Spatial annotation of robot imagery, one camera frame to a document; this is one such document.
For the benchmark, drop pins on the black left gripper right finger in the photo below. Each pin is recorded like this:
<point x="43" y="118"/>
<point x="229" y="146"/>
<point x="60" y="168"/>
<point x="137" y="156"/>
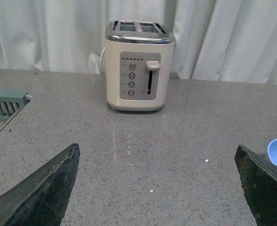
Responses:
<point x="259" y="183"/>

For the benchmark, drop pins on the white curtain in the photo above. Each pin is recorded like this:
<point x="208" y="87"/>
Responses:
<point x="218" y="40"/>

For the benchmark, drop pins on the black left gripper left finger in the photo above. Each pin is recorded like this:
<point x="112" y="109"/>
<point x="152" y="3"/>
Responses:
<point x="41" y="199"/>

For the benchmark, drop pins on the cream two-slot toaster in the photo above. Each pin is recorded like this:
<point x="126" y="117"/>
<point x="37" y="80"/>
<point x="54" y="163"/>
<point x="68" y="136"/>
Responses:
<point x="138" y="56"/>

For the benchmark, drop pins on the green dish rack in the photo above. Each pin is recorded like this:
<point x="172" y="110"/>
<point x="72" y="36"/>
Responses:
<point x="11" y="103"/>

